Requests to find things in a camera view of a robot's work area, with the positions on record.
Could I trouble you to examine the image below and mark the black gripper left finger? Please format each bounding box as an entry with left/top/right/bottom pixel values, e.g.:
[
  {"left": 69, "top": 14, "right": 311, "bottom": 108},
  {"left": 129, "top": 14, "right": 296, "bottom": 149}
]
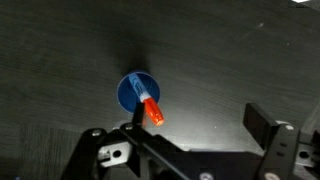
[{"left": 132, "top": 103, "right": 145, "bottom": 127}]

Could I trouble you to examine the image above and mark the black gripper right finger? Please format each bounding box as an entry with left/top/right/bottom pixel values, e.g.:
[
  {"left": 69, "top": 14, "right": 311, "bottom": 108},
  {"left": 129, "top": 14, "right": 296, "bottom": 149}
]
[{"left": 243, "top": 103, "right": 279, "bottom": 150}]

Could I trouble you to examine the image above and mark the orange capped marker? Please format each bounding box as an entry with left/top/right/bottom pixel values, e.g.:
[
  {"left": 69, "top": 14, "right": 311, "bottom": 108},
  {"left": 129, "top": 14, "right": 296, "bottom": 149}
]
[{"left": 129, "top": 73, "right": 165, "bottom": 126}]

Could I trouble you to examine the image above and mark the blue plastic cup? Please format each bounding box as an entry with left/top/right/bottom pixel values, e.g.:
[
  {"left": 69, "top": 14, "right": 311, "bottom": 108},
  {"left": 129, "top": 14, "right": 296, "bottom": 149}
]
[{"left": 116, "top": 70, "right": 160, "bottom": 113}]

